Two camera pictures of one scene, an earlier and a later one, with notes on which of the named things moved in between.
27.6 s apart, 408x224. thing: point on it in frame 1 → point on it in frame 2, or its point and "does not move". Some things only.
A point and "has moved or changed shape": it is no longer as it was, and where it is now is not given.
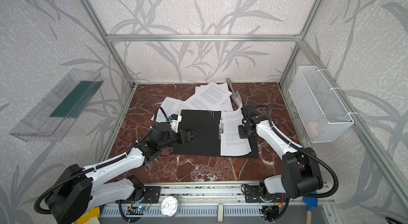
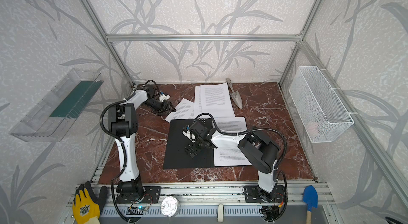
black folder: (207, 141) has moved or changed shape
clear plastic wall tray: (51, 120) does not move
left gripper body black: (180, 135) → (164, 105)
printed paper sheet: (231, 144) → (229, 156)
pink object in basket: (312, 130) does not move
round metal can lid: (170, 206) does not move
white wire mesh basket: (323, 113) does not move
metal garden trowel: (235, 94) does not move
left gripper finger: (188, 137) → (166, 110)
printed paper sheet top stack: (210, 97) → (231, 123)
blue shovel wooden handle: (311, 201) does not move
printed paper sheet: (170, 106) has moved or changed shape
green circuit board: (138, 210) does not move
